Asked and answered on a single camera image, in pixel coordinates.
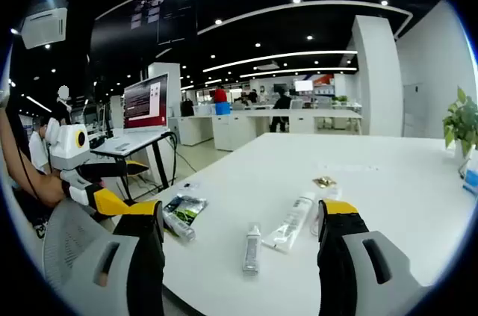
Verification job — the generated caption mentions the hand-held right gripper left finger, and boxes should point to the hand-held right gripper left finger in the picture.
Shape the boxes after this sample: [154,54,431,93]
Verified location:
[69,199,166,316]

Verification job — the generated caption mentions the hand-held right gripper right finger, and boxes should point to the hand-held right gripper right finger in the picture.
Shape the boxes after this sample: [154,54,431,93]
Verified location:
[316,199,429,316]

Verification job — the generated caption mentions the small clear skincare bottle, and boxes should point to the small clear skincare bottle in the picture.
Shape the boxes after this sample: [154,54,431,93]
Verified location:
[162,210,197,243]

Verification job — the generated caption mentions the white skincare tube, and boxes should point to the white skincare tube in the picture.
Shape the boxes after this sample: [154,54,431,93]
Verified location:
[261,191,317,254]

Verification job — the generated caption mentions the green black skincare sachet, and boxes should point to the green black skincare sachet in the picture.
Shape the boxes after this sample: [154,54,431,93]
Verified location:
[164,194,208,237]

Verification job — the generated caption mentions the red-collared white skincare bottle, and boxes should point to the red-collared white skincare bottle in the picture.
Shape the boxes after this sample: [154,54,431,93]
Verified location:
[308,185,343,237]

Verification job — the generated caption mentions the white skincare bottle clear cap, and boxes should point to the white skincare bottle clear cap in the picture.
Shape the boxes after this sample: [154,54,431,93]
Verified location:
[241,221,262,276]

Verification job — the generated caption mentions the grey mesh office chair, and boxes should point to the grey mesh office chair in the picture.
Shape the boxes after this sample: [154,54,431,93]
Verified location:
[41,196,126,297]

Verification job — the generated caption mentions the red-screen computer monitor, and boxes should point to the red-screen computer monitor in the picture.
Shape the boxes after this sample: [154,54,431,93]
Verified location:
[122,72,170,134]

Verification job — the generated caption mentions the white ceiling air conditioner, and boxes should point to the white ceiling air conditioner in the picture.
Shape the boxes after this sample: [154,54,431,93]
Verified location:
[20,0,69,50]

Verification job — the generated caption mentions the long white counter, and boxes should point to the long white counter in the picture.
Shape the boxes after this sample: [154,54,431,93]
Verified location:
[167,108,364,152]

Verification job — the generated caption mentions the black hanging display panel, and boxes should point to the black hanging display panel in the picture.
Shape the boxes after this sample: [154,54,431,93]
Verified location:
[89,0,198,63]

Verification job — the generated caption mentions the grey door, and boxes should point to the grey door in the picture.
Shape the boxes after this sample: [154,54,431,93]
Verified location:
[402,82,427,138]

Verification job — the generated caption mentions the green potted plant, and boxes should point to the green potted plant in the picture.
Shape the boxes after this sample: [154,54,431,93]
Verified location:
[442,86,478,162]

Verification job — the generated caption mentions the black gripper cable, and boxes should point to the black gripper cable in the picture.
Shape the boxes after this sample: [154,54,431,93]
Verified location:
[5,110,40,199]

